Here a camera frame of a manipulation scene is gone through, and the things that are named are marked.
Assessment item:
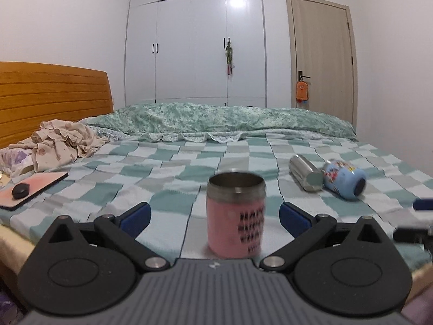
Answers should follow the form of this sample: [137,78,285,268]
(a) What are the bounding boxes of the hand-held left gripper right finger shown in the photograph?
[259,202,390,273]

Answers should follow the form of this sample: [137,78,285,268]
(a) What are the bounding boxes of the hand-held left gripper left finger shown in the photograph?
[44,202,170,273]

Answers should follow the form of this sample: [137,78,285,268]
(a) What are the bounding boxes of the pink steel-lined cup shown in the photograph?
[206,172,266,258]

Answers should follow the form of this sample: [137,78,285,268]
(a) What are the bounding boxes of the silver steel cup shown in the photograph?
[288,154,323,192]

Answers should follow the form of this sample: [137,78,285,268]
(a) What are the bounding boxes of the blue printed cup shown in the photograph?
[321,159,368,201]

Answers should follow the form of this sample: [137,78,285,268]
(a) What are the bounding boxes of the checkered green bed sheet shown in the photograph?
[0,131,433,273]

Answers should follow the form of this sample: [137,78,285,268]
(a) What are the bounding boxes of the pink mouse pad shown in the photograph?
[0,171,69,210]

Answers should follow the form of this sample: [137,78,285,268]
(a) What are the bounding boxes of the beige patterned clothes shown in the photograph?
[8,119,109,173]

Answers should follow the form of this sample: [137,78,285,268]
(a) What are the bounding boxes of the black oval mouse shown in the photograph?
[11,183,31,200]

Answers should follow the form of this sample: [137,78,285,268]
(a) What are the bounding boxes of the green floral quilt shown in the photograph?
[79,102,358,143]

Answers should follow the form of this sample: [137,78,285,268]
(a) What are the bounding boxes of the purple floral pillow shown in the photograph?
[0,148,35,177]

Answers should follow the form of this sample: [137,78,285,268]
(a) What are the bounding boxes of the wooden bed headboard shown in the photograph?
[0,61,114,150]

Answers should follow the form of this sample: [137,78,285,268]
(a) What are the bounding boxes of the beige wooden door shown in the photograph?
[285,0,359,132]

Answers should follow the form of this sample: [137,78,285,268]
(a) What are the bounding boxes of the hanging tassel ornament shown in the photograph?
[225,41,235,82]

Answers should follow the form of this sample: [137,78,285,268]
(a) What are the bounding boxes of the white wardrobe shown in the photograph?
[124,0,268,108]

